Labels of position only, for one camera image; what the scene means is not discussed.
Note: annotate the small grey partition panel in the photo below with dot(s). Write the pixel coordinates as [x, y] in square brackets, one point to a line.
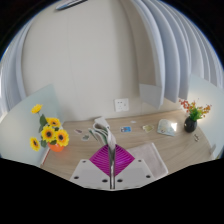
[151, 95]

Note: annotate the tiny white sticker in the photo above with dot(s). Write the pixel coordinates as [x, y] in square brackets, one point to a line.
[133, 121]

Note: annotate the black round vase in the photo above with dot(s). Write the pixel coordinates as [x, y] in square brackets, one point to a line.
[190, 125]

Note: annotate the long ceiling light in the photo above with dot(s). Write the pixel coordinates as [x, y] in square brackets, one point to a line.
[68, 4]

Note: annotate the yellow-green sticker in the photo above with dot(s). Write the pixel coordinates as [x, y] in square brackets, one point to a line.
[148, 128]

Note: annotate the white pleated curtain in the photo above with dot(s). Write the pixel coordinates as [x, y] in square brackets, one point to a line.
[13, 73]
[173, 50]

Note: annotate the orange and green artificial flowers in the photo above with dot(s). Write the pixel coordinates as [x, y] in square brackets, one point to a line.
[195, 112]

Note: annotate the small pink sticker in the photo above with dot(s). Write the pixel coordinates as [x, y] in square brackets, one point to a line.
[78, 131]

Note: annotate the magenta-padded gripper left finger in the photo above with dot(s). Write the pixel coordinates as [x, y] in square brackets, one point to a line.
[91, 171]

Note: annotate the orange round vase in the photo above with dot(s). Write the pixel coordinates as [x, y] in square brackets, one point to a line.
[56, 147]

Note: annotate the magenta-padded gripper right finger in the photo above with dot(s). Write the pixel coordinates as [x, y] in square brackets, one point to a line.
[131, 171]

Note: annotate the white wall socket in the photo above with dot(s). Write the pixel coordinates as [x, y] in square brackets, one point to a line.
[121, 105]

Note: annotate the frosted glass desk partition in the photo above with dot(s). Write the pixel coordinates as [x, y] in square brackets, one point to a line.
[20, 123]
[216, 120]

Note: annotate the small metal key bunch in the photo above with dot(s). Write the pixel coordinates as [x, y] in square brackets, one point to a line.
[196, 137]

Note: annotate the blue rectangular sticker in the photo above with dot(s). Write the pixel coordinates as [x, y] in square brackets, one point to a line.
[125, 129]

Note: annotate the beige towel with green edge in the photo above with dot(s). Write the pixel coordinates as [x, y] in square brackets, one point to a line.
[148, 156]

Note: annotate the yellow artificial sunflower bunch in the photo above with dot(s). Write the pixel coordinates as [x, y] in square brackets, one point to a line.
[48, 134]

